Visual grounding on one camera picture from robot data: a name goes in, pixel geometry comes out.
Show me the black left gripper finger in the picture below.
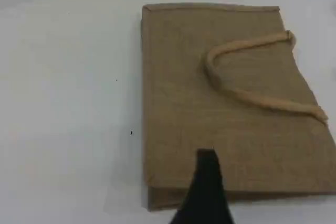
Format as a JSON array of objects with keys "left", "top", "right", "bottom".
[{"left": 167, "top": 148, "right": 236, "bottom": 224}]

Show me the brown jute tote bag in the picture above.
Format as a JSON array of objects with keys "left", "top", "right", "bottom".
[{"left": 140, "top": 3, "right": 336, "bottom": 210}]

